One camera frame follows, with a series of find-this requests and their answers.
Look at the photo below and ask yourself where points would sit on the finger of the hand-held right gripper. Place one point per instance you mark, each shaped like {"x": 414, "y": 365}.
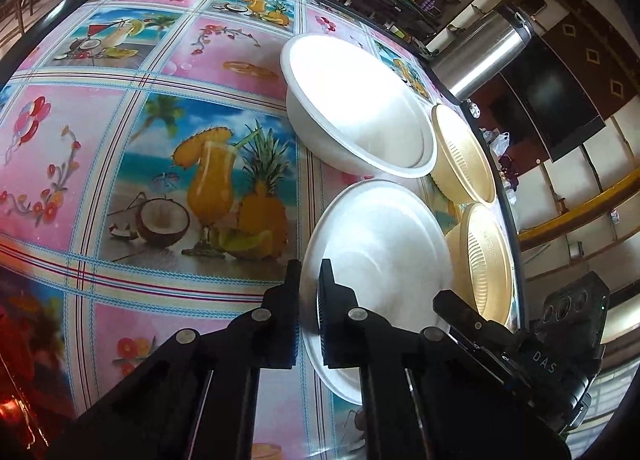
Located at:
{"x": 462, "y": 315}

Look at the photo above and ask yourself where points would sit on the black television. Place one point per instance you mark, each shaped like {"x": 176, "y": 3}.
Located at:
{"x": 550, "y": 90}

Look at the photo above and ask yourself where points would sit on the printed fruit tablecloth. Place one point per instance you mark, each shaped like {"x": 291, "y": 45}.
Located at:
{"x": 100, "y": 190}

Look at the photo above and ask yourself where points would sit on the white plastic bag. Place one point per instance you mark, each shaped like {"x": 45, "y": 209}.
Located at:
{"x": 500, "y": 143}

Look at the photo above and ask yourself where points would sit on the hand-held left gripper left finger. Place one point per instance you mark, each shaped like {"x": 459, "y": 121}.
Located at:
{"x": 292, "y": 322}

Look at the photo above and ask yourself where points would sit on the golden wooden railing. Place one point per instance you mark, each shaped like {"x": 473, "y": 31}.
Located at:
{"x": 575, "y": 210}

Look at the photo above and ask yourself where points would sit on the white bowl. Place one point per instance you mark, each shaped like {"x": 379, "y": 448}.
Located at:
{"x": 350, "y": 100}

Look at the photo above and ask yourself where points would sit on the beige ribbed plate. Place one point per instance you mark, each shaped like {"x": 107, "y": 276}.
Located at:
{"x": 462, "y": 155}
{"x": 485, "y": 260}

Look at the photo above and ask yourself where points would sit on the white plate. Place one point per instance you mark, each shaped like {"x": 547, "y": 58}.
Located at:
{"x": 380, "y": 240}

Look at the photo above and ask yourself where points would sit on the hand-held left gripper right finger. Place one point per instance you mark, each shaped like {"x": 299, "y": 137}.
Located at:
{"x": 323, "y": 322}

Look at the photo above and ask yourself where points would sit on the large steel thermos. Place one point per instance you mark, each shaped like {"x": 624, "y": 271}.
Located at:
{"x": 475, "y": 60}

